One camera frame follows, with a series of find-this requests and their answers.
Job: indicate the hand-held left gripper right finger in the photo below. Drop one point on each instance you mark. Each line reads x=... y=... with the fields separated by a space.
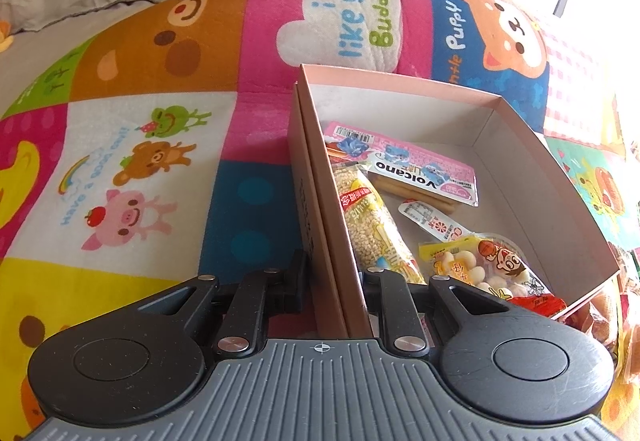
x=380 y=286

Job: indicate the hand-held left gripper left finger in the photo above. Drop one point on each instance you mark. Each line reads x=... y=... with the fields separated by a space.
x=295 y=281

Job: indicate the yellow puffed grain bar packet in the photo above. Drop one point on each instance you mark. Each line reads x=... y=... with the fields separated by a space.
x=370 y=226

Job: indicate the small white candy wrapper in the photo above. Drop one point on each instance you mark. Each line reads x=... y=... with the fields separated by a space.
x=430 y=221

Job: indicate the clear ball candy packet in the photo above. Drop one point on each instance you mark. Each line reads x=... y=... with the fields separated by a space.
x=480 y=266

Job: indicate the pink biscuit stick packet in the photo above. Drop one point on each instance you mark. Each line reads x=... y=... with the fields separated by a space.
x=425 y=171

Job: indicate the pink cardboard box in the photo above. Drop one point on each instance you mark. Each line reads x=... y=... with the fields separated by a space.
x=525 y=161

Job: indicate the colourful cartoon play mat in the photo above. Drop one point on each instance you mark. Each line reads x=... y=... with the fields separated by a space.
x=150 y=71

